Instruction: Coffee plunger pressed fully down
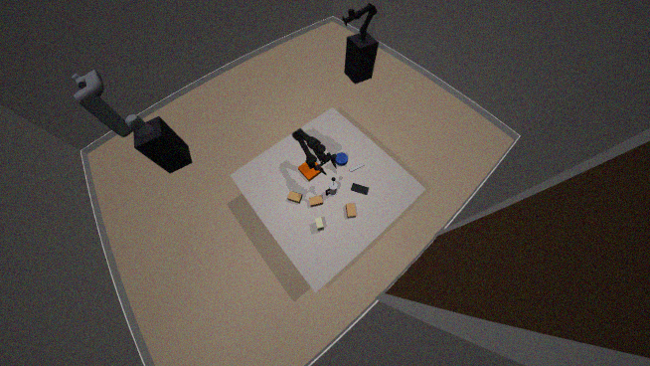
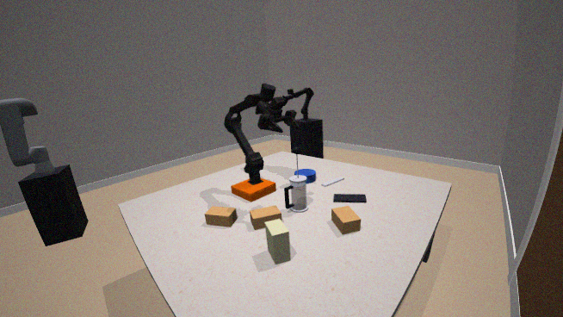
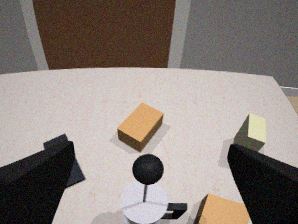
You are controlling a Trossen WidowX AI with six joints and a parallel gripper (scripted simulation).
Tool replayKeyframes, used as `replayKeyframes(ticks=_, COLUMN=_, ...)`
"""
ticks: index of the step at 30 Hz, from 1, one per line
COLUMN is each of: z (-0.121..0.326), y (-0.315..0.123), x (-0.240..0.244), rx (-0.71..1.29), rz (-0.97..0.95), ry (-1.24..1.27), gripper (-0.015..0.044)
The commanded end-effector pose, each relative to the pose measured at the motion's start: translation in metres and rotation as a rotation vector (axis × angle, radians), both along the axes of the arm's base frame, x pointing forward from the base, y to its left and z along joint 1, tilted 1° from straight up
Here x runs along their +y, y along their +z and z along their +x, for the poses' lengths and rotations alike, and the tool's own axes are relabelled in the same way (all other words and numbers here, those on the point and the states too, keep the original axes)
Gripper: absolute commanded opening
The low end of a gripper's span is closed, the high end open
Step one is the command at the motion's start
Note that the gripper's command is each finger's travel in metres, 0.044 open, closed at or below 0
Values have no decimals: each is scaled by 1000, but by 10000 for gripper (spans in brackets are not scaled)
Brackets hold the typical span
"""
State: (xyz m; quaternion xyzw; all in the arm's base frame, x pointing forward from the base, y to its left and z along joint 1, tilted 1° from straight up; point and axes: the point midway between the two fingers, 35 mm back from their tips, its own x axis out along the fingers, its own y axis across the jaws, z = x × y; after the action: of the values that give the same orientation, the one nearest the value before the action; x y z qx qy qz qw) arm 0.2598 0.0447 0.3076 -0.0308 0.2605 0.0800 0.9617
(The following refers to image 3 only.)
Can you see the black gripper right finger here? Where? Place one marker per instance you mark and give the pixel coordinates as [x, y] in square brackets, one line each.
[269, 187]

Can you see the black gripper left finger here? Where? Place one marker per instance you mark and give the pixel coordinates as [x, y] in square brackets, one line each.
[31, 189]

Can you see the white french press with black knob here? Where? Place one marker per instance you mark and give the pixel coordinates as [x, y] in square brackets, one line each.
[144, 201]

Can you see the tan rectangular block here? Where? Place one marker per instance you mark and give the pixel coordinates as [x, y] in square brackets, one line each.
[139, 128]
[216, 210]

